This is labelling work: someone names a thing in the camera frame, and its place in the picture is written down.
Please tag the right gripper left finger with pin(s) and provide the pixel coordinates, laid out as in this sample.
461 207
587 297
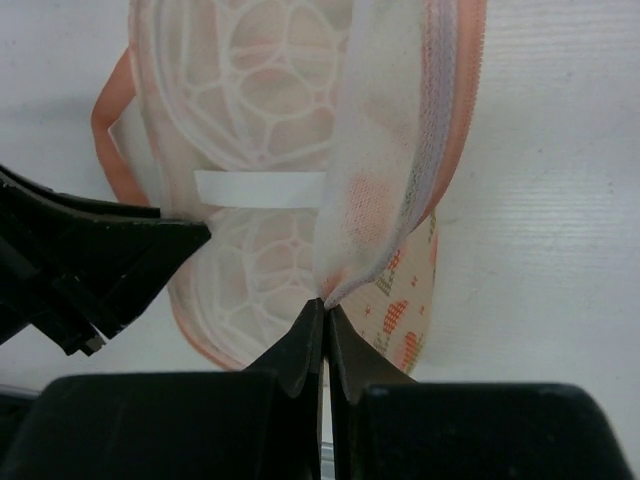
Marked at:
262 422

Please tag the floral mesh laundry bag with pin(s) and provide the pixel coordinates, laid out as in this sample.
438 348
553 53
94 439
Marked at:
314 139

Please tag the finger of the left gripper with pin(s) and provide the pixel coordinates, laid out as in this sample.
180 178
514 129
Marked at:
80 270

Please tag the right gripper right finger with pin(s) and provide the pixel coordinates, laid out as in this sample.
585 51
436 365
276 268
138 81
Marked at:
386 425

